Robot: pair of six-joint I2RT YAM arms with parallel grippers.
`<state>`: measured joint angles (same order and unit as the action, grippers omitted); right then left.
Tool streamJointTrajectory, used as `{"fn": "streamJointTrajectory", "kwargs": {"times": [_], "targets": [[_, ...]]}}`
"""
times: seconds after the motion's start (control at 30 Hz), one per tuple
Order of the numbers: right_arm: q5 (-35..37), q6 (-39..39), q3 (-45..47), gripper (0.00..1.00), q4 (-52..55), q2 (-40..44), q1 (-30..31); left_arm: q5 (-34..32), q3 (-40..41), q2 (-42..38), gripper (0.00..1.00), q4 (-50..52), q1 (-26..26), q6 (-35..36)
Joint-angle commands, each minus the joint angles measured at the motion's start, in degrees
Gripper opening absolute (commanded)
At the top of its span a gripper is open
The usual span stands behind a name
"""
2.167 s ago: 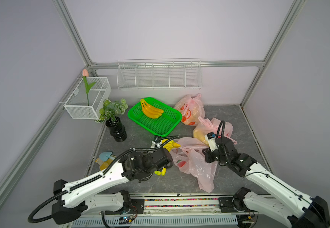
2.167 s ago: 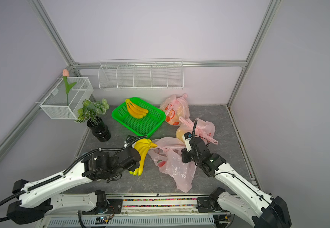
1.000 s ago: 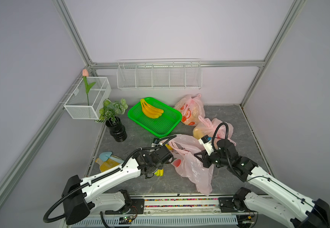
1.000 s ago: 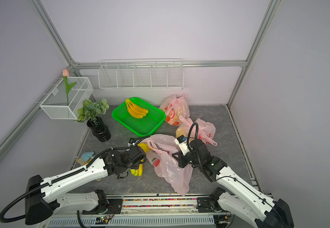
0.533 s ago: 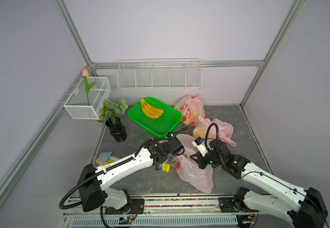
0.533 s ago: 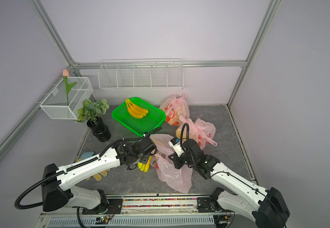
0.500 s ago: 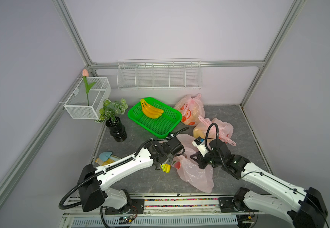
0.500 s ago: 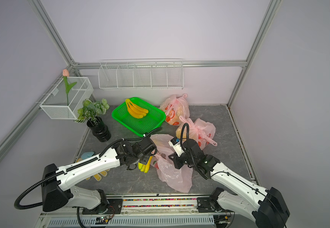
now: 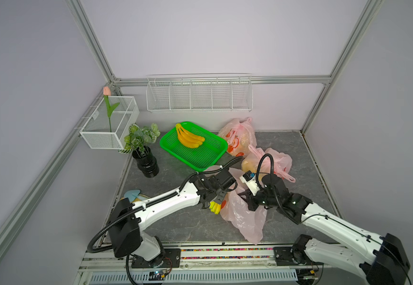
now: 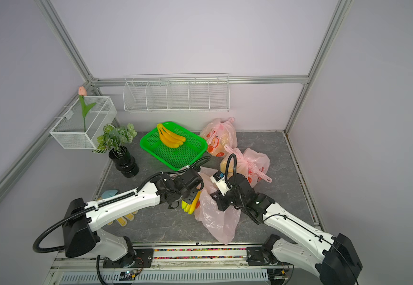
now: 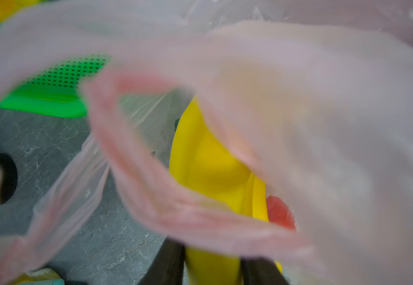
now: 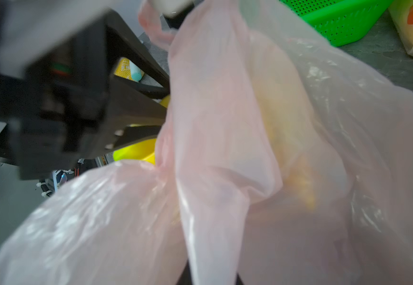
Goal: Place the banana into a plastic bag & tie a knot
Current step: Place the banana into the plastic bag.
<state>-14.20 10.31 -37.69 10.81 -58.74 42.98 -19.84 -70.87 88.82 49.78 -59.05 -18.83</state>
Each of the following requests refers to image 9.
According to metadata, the plain pink plastic bag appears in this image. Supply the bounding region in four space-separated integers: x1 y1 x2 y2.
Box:
219 167 267 245

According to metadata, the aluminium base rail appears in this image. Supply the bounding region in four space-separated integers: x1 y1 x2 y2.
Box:
74 243 365 285

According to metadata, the pink artificial tulip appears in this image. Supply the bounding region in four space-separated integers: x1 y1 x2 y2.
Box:
103 86 120 132

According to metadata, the white wire basket left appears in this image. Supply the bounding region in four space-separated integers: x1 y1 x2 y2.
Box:
79 96 139 150

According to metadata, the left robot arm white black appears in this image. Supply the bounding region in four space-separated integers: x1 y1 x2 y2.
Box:
86 167 238 267

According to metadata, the printed pink plastic bag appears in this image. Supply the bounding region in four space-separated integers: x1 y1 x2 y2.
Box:
240 144 296 184
218 117 257 157

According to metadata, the yellow white work glove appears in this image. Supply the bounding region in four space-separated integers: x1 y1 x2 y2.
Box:
132 195 149 203

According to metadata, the green plastic basket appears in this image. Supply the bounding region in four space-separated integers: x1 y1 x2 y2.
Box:
160 121 228 172

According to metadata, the green potted plant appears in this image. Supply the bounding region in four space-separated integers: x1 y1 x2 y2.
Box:
119 123 161 157

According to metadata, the white wire shelf back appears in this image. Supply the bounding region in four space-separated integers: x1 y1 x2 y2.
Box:
146 76 254 112

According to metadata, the black plant vase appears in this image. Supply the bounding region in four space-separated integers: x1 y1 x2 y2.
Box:
132 146 160 178

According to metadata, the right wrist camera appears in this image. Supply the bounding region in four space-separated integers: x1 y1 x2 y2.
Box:
240 171 260 196

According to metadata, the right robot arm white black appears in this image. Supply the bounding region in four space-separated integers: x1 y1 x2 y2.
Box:
240 172 410 285

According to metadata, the yellow banana bunch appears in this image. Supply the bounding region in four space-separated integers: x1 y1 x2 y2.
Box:
210 201 222 214
175 123 205 148

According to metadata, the yellow banana bunch in basket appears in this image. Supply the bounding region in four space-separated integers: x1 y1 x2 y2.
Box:
175 123 205 148

